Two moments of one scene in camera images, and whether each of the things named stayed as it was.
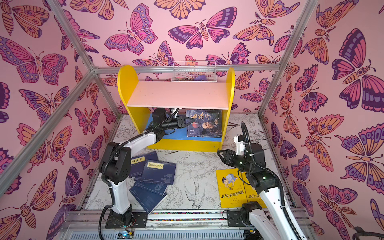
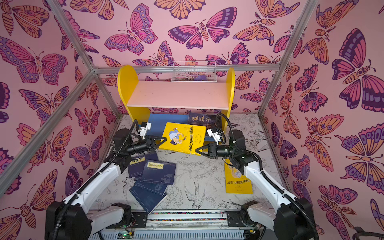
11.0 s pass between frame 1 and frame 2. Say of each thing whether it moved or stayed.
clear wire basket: stayed
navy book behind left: stayed
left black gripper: moved
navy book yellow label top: stayed
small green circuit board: stayed
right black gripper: moved
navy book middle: stayed
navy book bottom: stayed
